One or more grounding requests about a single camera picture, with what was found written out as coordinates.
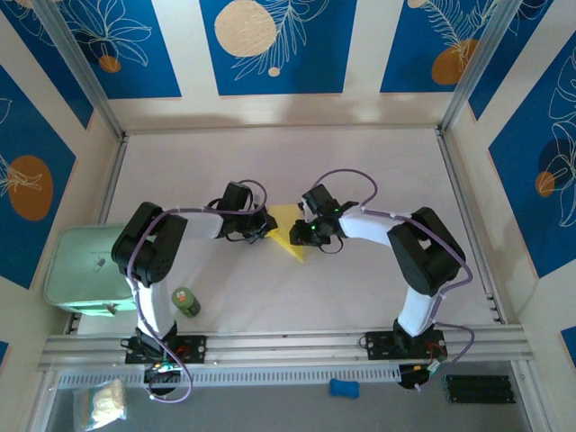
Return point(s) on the yellow cloth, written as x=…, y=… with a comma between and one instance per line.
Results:
x=283, y=216

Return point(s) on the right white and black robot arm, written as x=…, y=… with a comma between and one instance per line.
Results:
x=427, y=256

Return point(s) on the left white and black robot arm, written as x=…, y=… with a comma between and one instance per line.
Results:
x=148, y=247

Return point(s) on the dark green bottle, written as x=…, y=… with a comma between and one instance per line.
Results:
x=186, y=302

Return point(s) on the blue sponge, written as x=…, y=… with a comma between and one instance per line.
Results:
x=344, y=388

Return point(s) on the mint green box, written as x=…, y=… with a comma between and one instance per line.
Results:
x=76, y=270

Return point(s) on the black ribbed rack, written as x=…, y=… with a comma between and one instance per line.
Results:
x=479, y=389

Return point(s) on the clear bag with pale contents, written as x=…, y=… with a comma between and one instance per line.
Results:
x=105, y=402

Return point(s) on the long aluminium mounting rail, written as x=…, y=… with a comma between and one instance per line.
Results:
x=288, y=346

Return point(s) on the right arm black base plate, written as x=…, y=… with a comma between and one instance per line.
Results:
x=382, y=345

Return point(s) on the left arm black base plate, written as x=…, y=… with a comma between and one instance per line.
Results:
x=193, y=348

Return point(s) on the aluminium frame post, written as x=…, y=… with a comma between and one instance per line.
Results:
x=84, y=72
x=476, y=67

